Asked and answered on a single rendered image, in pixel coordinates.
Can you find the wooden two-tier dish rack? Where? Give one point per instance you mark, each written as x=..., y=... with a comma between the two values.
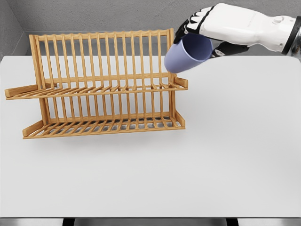
x=103, y=87

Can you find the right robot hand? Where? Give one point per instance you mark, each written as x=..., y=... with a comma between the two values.
x=225, y=23

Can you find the lavender plastic cup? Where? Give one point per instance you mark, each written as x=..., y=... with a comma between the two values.
x=183, y=58

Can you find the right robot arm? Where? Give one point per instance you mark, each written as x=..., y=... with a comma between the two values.
x=279, y=33

